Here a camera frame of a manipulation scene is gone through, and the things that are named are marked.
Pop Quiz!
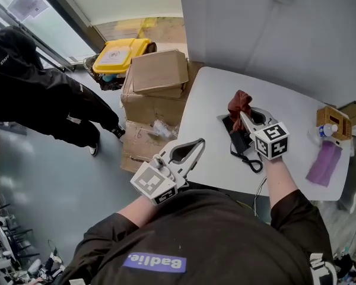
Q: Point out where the purple cloth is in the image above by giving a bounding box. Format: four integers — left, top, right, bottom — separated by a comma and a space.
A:
305, 141, 344, 188

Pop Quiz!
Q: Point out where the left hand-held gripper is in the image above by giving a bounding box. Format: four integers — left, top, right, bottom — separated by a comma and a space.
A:
130, 138, 206, 207

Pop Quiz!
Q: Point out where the large cardboard box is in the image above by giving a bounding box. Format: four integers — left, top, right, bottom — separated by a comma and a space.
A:
120, 66, 191, 128

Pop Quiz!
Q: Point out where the black looped cable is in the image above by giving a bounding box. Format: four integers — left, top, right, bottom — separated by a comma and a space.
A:
230, 141, 265, 174

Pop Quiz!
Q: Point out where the person's left forearm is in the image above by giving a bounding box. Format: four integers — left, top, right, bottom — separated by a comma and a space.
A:
116, 194, 160, 229

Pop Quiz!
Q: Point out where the clear plastic water bottle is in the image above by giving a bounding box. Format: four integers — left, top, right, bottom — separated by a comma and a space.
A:
308, 123, 339, 145

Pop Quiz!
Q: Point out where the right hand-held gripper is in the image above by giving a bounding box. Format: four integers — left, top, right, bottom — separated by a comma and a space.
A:
239, 107, 290, 162

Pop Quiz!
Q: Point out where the yellow bin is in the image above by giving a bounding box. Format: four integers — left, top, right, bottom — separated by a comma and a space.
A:
92, 37, 152, 75

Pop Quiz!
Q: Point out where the cardboard box with scribbles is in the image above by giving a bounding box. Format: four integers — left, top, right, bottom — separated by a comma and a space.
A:
119, 119, 182, 174

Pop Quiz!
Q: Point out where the red-brown cloth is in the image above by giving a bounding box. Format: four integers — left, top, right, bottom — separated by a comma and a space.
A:
227, 90, 253, 134

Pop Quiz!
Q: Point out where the person's dark shirt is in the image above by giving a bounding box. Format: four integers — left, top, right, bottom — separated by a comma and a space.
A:
53, 188, 336, 285

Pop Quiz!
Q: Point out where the woven tissue box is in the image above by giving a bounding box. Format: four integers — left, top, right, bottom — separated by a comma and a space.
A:
316, 105, 353, 143

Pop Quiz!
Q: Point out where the black charger with cable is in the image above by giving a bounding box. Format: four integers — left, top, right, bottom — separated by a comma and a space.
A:
217, 113, 256, 155

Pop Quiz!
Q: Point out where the flat cardboard box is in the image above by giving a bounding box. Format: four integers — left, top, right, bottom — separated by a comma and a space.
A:
131, 49, 189, 99

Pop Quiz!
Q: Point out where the paper poster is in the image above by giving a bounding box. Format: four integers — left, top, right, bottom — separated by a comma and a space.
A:
7, 0, 50, 22

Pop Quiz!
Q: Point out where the clear plastic packet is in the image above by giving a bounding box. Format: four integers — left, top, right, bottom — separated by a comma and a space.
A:
149, 118, 179, 140

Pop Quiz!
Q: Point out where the person's right forearm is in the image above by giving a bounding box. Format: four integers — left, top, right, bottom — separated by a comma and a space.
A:
262, 156, 301, 209

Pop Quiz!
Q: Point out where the glass window wall dark frame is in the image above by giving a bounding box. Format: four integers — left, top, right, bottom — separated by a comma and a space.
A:
0, 0, 93, 72

